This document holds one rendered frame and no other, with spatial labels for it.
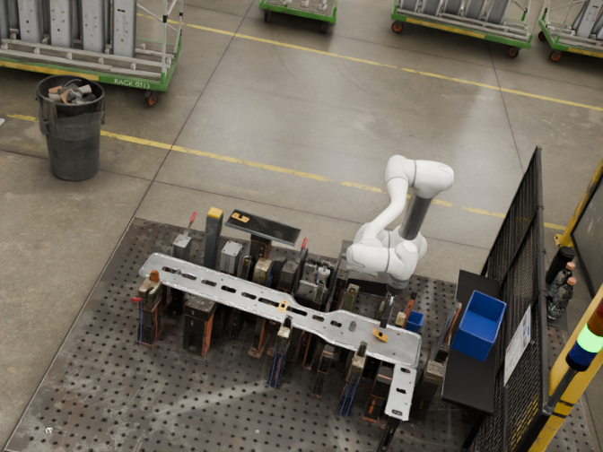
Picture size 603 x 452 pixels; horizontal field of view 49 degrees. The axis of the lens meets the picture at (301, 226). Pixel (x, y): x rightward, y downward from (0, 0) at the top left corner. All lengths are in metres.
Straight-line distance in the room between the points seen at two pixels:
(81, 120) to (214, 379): 2.66
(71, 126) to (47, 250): 0.96
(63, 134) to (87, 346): 2.37
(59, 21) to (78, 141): 1.89
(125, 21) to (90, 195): 2.02
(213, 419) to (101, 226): 2.41
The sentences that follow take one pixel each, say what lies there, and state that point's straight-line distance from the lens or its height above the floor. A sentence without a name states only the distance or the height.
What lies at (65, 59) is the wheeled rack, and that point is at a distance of 6.75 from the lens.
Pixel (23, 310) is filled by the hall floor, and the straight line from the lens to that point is 4.51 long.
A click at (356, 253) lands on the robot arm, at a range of 2.71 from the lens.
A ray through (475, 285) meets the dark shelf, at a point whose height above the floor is 1.03.
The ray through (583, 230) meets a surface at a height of 0.32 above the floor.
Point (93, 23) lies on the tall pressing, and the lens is 6.84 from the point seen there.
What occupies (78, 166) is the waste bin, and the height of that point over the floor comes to 0.15.
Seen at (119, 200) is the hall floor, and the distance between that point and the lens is 5.35.
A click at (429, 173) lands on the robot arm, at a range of 3.15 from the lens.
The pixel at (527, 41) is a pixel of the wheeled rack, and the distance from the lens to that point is 9.62.
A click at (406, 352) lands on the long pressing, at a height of 1.00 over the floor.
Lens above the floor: 3.19
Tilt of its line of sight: 37 degrees down
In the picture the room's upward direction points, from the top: 12 degrees clockwise
